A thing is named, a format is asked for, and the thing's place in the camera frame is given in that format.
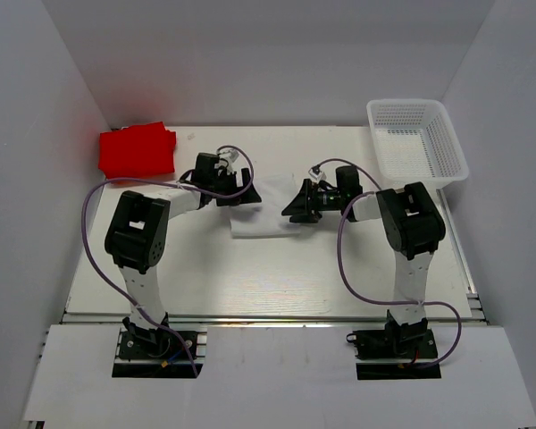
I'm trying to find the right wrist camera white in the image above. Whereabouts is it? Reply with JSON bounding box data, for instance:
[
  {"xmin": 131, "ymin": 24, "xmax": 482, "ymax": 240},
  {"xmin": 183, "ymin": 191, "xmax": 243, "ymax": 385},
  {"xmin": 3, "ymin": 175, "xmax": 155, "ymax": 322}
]
[{"xmin": 308, "ymin": 165, "xmax": 326, "ymax": 183}]

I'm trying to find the purple cable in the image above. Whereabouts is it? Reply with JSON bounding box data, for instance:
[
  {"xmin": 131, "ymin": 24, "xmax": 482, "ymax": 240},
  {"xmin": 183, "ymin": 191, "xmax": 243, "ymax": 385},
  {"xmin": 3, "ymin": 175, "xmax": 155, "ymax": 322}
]
[
  {"xmin": 314, "ymin": 158, "xmax": 464, "ymax": 370},
  {"xmin": 80, "ymin": 144, "xmax": 255, "ymax": 377}
]

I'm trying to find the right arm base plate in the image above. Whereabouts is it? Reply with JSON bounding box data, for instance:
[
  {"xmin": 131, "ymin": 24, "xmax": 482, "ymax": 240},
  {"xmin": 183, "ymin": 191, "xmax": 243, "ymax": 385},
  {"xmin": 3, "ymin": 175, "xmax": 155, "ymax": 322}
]
[{"xmin": 346, "ymin": 328, "xmax": 441, "ymax": 381}]

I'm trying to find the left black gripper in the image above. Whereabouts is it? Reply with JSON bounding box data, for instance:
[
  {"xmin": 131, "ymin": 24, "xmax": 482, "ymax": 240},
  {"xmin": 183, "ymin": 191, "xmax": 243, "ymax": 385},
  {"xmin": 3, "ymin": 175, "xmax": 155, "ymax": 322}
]
[{"xmin": 210, "ymin": 167, "xmax": 262, "ymax": 206}]

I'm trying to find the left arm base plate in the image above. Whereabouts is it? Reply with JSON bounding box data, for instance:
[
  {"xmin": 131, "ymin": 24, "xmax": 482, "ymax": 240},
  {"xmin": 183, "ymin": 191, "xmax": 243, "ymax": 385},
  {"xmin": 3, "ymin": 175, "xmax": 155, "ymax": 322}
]
[{"xmin": 112, "ymin": 329, "xmax": 205, "ymax": 380}]

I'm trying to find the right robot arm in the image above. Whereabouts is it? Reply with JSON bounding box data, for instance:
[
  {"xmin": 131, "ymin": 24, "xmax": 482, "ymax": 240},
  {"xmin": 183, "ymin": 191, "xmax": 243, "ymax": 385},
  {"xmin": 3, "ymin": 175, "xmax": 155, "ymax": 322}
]
[{"xmin": 281, "ymin": 164, "xmax": 446, "ymax": 357}]

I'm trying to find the folded red t-shirt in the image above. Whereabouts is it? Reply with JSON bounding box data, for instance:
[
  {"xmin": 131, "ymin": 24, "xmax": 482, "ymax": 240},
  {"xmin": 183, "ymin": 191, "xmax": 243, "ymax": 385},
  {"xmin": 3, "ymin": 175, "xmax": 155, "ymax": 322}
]
[{"xmin": 98, "ymin": 122, "xmax": 177, "ymax": 179}]

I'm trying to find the aluminium table rail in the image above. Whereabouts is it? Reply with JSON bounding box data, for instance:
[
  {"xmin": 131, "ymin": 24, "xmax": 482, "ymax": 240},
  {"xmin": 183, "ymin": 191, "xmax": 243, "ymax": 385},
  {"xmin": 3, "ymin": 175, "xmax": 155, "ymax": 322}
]
[{"xmin": 60, "ymin": 315, "xmax": 488, "ymax": 326}]

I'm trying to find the white plastic basket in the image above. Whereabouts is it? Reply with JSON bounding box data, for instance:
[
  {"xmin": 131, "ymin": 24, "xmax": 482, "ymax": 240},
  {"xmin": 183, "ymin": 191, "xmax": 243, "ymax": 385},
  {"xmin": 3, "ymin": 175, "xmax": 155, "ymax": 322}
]
[{"xmin": 366, "ymin": 98, "xmax": 469, "ymax": 191}]

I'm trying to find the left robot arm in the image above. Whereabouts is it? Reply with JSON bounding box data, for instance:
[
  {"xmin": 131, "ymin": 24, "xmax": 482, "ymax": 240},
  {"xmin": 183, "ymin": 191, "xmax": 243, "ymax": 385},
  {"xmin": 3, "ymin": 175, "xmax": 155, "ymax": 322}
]
[{"xmin": 105, "ymin": 146, "xmax": 262, "ymax": 357}]

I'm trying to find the white t-shirt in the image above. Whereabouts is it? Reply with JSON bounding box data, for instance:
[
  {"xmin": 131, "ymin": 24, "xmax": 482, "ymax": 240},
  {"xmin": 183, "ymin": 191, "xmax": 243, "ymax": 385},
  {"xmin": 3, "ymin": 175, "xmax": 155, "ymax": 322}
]
[{"xmin": 227, "ymin": 172, "xmax": 301, "ymax": 239}]

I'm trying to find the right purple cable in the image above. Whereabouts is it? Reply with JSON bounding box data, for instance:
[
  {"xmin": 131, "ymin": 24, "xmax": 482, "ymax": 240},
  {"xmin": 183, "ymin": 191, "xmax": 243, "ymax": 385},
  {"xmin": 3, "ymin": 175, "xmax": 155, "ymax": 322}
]
[{"xmin": 314, "ymin": 158, "xmax": 464, "ymax": 370}]

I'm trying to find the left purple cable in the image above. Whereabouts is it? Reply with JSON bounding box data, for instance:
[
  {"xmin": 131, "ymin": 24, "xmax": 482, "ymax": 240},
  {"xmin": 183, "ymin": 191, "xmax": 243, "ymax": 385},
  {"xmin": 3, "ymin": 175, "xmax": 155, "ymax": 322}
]
[{"xmin": 80, "ymin": 144, "xmax": 255, "ymax": 377}]

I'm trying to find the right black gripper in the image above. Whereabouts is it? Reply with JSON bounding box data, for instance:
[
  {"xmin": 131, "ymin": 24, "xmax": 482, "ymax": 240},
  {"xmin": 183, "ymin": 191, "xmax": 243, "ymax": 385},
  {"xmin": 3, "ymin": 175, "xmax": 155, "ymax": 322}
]
[{"xmin": 283, "ymin": 178, "xmax": 346, "ymax": 223}]

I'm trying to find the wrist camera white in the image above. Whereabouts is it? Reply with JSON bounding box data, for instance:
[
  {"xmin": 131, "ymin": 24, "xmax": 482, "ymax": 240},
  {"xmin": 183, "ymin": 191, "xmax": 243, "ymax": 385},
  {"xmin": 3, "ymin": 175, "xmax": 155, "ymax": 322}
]
[
  {"xmin": 308, "ymin": 165, "xmax": 326, "ymax": 183},
  {"xmin": 215, "ymin": 147, "xmax": 239, "ymax": 174}
]

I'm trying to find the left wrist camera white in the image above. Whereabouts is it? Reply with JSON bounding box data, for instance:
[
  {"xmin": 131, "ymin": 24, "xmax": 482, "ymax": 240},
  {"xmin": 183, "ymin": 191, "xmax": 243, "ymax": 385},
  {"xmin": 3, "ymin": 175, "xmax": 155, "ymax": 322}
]
[{"xmin": 215, "ymin": 147, "xmax": 239, "ymax": 174}]

